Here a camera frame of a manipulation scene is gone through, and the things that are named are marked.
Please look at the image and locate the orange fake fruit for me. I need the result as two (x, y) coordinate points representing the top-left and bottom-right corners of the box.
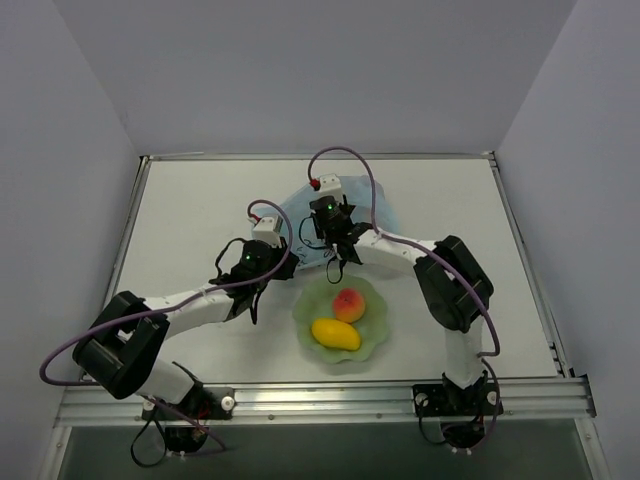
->
(332, 288), (366, 324)

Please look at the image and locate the yellow fake fruit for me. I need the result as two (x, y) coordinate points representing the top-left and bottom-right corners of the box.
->
(311, 318), (362, 351)

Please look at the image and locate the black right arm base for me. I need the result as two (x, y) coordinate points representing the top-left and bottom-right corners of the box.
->
(412, 371), (504, 456)

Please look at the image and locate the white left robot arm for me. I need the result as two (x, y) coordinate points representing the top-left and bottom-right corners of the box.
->
(72, 239), (299, 419)

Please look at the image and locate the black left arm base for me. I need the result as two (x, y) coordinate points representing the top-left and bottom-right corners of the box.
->
(143, 384), (236, 457)

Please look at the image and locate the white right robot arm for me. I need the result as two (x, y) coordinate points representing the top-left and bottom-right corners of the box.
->
(310, 195), (501, 413)

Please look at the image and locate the green scalloped glass bowl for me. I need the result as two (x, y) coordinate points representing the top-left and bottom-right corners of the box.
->
(292, 275), (393, 377)

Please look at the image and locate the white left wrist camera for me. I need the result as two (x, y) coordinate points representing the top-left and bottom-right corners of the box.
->
(252, 215), (283, 248)

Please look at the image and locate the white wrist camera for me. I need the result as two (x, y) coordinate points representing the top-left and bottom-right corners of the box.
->
(252, 215), (283, 248)
(318, 174), (344, 202)

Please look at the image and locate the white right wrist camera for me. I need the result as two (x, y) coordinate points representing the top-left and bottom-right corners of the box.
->
(318, 174), (344, 202)

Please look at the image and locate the aluminium table frame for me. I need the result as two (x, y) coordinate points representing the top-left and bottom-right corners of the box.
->
(53, 152), (598, 480)

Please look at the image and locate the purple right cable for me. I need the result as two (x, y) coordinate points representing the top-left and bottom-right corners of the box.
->
(307, 145), (501, 449)

